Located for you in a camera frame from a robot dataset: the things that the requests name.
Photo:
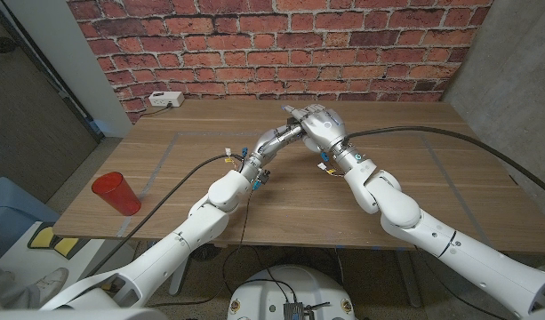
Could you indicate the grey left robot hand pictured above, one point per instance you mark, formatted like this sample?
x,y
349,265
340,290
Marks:
x,y
272,142

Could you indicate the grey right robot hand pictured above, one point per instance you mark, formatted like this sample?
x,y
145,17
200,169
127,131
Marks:
x,y
327,129

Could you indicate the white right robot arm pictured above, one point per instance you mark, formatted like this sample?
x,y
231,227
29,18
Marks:
x,y
401,209

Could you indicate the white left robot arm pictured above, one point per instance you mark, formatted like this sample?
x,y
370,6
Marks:
x,y
196,226

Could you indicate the red plastic cup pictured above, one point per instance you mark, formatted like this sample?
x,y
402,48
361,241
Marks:
x,y
116,193

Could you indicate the red brick print backdrop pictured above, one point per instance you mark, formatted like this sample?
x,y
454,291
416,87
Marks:
x,y
276,44

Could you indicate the white power strip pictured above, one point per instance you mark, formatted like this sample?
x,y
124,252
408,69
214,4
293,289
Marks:
x,y
165,98

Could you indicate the black round base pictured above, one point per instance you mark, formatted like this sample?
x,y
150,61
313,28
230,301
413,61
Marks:
x,y
207,252

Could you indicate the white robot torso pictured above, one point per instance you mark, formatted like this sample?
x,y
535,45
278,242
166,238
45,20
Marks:
x,y
272,289

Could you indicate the small black torso device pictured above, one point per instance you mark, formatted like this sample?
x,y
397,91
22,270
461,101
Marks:
x,y
293,311

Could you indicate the white floor board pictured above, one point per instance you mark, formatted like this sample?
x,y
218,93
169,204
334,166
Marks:
x,y
76,266

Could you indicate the white shoe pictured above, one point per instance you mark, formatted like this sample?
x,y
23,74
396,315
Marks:
x,y
52,284

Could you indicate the blue bin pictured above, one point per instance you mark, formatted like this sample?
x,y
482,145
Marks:
x,y
10,209

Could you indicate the grey trouser leg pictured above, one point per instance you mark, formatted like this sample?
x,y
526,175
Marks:
x,y
5,284

